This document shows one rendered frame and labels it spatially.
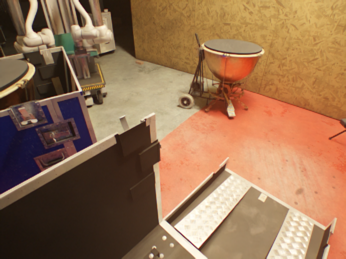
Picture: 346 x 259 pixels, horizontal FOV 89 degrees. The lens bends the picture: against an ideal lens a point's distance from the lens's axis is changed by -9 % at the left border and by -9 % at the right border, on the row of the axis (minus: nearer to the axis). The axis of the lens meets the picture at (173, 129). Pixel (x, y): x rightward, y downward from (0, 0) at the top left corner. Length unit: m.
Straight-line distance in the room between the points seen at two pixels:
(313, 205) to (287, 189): 0.22
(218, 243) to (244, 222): 0.25
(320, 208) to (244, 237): 0.71
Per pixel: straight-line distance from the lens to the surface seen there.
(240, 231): 1.51
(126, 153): 0.69
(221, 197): 1.54
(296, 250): 1.52
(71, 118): 1.02
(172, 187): 1.65
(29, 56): 1.96
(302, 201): 1.88
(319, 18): 2.91
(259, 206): 1.66
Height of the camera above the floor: 1.34
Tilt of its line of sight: 37 degrees down
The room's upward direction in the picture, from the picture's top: straight up
